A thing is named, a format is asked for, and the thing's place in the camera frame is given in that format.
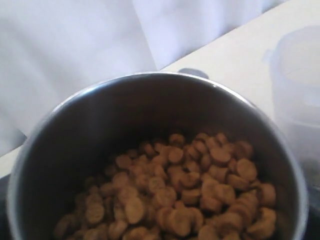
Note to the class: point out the steel mug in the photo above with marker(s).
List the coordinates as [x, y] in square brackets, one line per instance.
[156, 156]

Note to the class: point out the clear plastic container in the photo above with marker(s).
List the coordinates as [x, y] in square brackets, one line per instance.
[294, 68]

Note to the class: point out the white curtain backdrop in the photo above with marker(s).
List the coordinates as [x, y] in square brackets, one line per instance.
[50, 49]

